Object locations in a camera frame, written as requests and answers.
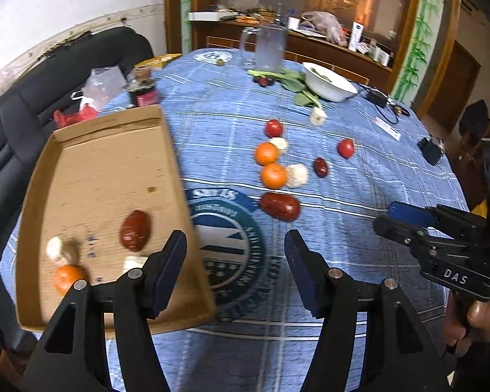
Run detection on red tomato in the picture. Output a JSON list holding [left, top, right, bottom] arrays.
[[265, 120, 284, 138], [337, 138, 356, 159]]

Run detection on white yam chunk far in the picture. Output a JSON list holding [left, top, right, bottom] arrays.
[[309, 106, 327, 126]]

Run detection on person right hand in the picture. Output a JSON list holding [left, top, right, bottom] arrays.
[[443, 292, 490, 354]]

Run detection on clear plastic bag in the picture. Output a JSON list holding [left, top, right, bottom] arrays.
[[71, 66, 126, 112]]

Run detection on beige yam chunk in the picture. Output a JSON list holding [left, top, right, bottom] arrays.
[[46, 236, 79, 266]]

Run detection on white red label card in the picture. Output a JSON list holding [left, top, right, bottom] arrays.
[[373, 117, 401, 142]]

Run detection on green leafy vegetable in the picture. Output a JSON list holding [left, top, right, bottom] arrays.
[[247, 68, 323, 109]]

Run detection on yellow packet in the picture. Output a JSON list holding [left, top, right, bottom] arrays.
[[134, 53, 182, 70]]

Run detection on clear glass pitcher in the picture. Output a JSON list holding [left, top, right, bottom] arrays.
[[239, 24, 287, 73]]

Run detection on dark plums cluster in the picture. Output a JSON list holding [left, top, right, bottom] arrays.
[[253, 75, 275, 88]]

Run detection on orange mandarin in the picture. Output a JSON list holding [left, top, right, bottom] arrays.
[[53, 265, 88, 296], [254, 142, 280, 166], [260, 163, 287, 189]]

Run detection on black leather sofa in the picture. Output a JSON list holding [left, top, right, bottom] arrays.
[[0, 26, 156, 360]]

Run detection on wooden sideboard cabinet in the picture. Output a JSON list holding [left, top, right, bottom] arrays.
[[164, 0, 419, 92]]

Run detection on white blue box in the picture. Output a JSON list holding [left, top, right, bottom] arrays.
[[348, 22, 364, 52]]

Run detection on black cylindrical device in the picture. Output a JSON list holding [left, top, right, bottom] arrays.
[[417, 136, 446, 166]]

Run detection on small dark red jujube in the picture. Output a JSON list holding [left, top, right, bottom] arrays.
[[313, 157, 329, 178]]

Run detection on pink plastic bag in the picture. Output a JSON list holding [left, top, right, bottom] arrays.
[[302, 11, 348, 47]]

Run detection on black power adapter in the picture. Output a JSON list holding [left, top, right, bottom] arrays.
[[366, 88, 388, 108]]

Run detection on white yam chunk small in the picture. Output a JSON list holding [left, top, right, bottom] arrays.
[[269, 136, 289, 154]]

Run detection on brown cardboard tray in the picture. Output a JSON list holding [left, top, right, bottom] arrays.
[[16, 105, 216, 334]]

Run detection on white bowl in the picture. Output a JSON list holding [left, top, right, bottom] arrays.
[[302, 62, 357, 103]]

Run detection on blue plaid tablecloth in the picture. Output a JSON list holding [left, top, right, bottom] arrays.
[[0, 47, 471, 392]]

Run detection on white yam chunk cube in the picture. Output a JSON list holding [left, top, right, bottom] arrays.
[[286, 164, 309, 188]]

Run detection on red plastic bag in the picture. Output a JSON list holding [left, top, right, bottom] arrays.
[[53, 105, 99, 129]]

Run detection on dark jam jar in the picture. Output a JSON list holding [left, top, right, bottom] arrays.
[[126, 66, 159, 107]]

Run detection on large dark red jujube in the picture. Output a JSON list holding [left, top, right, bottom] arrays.
[[258, 192, 301, 222]]

